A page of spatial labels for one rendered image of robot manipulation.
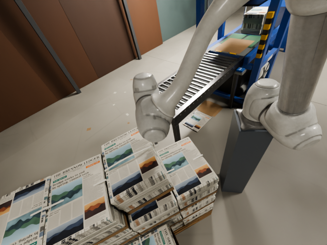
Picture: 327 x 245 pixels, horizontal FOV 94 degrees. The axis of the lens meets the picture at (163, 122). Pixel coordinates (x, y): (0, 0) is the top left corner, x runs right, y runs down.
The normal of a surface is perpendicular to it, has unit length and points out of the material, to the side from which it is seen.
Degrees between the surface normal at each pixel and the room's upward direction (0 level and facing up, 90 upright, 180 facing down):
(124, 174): 6
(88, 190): 0
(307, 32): 103
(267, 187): 0
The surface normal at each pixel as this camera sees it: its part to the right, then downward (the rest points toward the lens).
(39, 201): -0.15, -0.67
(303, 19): -0.76, 0.65
